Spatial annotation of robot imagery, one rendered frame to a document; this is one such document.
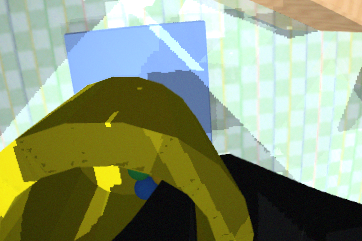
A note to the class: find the yellow cup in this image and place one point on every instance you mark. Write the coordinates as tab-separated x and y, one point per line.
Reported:
66	178

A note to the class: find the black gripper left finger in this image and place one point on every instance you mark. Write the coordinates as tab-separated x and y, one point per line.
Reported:
167	215

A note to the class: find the dark green marble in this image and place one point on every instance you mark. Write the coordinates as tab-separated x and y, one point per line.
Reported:
137	175

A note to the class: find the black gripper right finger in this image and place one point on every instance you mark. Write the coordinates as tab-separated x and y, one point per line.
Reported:
283	210

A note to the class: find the blue marble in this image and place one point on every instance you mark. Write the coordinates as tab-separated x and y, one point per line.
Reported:
145	188

